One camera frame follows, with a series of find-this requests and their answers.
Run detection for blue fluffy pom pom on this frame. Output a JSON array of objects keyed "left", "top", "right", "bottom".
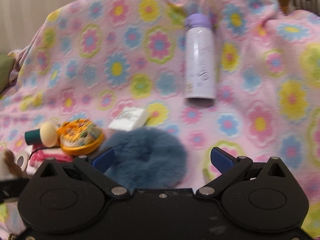
[{"left": 103, "top": 127, "right": 187, "bottom": 191}]

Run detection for pink floral fleece blanket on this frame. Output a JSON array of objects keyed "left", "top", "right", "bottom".
[{"left": 1, "top": 0, "right": 319, "bottom": 238}]

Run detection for green pillow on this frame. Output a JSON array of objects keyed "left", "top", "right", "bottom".
[{"left": 0, "top": 55, "right": 15, "bottom": 93}]

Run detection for pink white folded socks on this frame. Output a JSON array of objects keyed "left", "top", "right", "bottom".
[{"left": 28, "top": 145, "right": 73, "bottom": 168}]

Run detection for lavender thermos bottle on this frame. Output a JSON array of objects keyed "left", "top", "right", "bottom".
[{"left": 184, "top": 13, "right": 216, "bottom": 100}]

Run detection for orange embroidered drawstring pouch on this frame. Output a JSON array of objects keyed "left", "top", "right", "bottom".
[{"left": 57, "top": 119, "right": 105, "bottom": 156}]

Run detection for white tape roll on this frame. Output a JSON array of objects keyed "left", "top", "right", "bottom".
[{"left": 15, "top": 151, "right": 29, "bottom": 172}]

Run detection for teal handled makeup sponge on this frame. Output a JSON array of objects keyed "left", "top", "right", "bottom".
[{"left": 24, "top": 122, "right": 58, "bottom": 148}]

